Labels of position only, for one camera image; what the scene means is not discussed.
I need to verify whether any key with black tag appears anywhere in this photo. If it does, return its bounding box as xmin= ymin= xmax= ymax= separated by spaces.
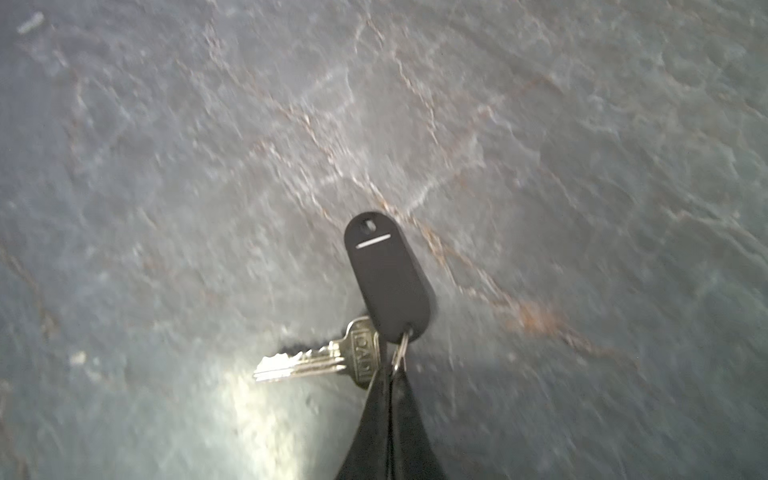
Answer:
xmin=252 ymin=211 xmax=433 ymax=389

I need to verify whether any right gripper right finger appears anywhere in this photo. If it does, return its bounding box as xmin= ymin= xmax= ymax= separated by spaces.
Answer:
xmin=391 ymin=370 xmax=447 ymax=480

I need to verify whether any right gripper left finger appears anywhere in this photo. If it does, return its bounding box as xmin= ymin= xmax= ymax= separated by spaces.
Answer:
xmin=336 ymin=346 xmax=391 ymax=480

